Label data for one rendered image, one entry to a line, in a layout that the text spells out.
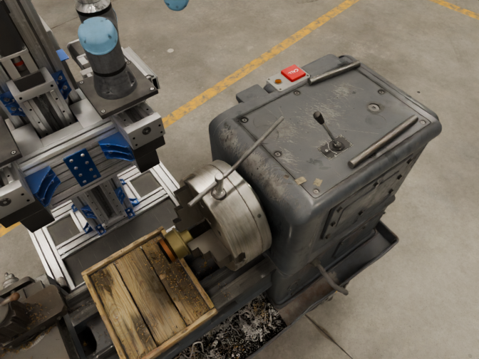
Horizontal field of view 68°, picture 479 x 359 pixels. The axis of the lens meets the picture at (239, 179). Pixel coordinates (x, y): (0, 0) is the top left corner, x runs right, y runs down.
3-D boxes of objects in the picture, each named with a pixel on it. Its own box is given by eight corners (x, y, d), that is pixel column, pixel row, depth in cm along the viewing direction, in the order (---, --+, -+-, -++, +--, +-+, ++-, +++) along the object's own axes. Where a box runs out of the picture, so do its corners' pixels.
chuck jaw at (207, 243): (219, 221, 103) (242, 249, 96) (222, 231, 106) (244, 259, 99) (186, 242, 99) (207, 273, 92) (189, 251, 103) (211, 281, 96)
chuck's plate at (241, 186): (213, 191, 129) (212, 139, 102) (265, 261, 117) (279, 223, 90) (205, 196, 128) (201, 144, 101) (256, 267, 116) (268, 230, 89)
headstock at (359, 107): (321, 120, 160) (340, 43, 128) (405, 192, 137) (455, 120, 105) (209, 184, 140) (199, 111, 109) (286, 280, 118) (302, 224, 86)
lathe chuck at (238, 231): (205, 196, 128) (201, 144, 101) (256, 267, 116) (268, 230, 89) (184, 209, 125) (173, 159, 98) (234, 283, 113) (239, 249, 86)
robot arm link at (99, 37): (90, 76, 118) (75, 40, 107) (89, 53, 125) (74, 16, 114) (127, 70, 120) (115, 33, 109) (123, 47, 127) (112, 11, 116)
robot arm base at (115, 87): (88, 82, 131) (78, 60, 123) (125, 67, 136) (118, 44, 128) (105, 105, 124) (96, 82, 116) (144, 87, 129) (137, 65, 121)
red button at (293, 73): (294, 68, 121) (294, 63, 120) (305, 77, 118) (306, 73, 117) (280, 75, 119) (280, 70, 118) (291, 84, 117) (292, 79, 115)
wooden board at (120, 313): (164, 230, 129) (162, 225, 125) (218, 313, 111) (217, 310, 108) (85, 276, 119) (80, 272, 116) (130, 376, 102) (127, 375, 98)
